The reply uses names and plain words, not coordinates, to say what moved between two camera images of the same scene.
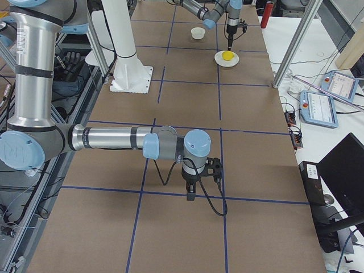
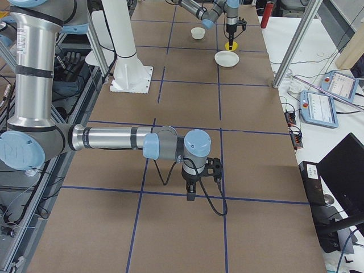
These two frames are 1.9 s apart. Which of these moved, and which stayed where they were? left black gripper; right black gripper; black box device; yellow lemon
Moved: yellow lemon
Stayed: black box device; left black gripper; right black gripper
